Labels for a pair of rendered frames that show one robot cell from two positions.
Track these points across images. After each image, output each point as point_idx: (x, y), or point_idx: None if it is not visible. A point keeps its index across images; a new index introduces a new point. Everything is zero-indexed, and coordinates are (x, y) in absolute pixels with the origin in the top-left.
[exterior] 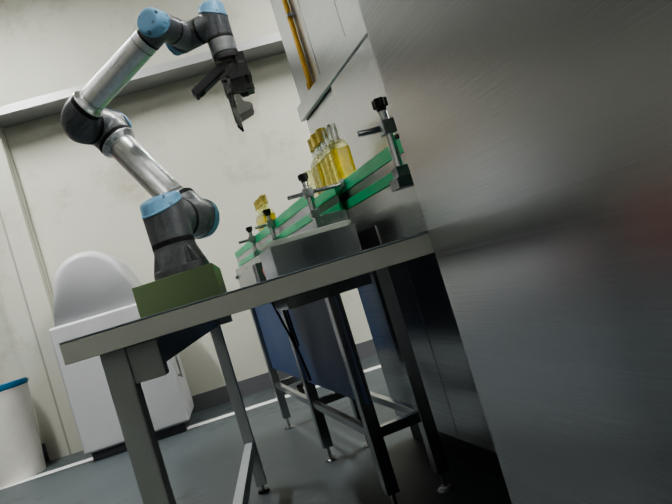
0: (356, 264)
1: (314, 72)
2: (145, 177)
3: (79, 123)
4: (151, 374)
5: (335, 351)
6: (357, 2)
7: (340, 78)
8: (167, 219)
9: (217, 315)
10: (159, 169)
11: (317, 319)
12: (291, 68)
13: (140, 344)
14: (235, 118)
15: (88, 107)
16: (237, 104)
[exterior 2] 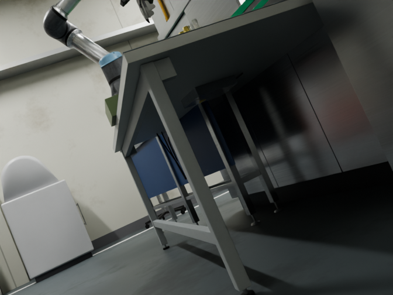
0: (268, 10)
1: (169, 11)
2: (95, 52)
3: (56, 22)
4: (169, 75)
5: (207, 146)
6: None
7: (191, 3)
8: (117, 64)
9: (204, 36)
10: (102, 48)
11: (192, 134)
12: (152, 16)
13: (161, 59)
14: (147, 12)
15: (61, 12)
16: (147, 5)
